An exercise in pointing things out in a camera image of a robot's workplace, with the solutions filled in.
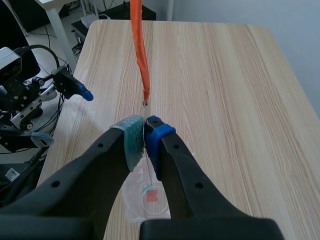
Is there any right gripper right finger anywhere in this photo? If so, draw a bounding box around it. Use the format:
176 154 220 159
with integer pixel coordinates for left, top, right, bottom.
139 115 286 240

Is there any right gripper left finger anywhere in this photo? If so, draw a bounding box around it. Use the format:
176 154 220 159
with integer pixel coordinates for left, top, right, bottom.
0 113 146 240

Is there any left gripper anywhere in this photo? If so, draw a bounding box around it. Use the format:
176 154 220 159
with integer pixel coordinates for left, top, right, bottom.
0 65 94 154

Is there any grey metal plate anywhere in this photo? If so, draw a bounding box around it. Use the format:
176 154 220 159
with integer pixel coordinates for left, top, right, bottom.
129 0 154 188

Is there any clear plastic beaker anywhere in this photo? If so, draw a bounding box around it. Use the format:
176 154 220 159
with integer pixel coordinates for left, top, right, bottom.
121 151 174 224

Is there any white desk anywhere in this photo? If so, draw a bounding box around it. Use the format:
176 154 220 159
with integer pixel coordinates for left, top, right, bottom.
34 0 81 69

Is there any black camera cable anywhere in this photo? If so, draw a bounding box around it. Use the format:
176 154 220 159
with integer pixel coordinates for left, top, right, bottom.
13 44 62 74

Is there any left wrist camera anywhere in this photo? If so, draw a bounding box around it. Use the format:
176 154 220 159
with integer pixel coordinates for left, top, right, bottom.
0 47 24 84

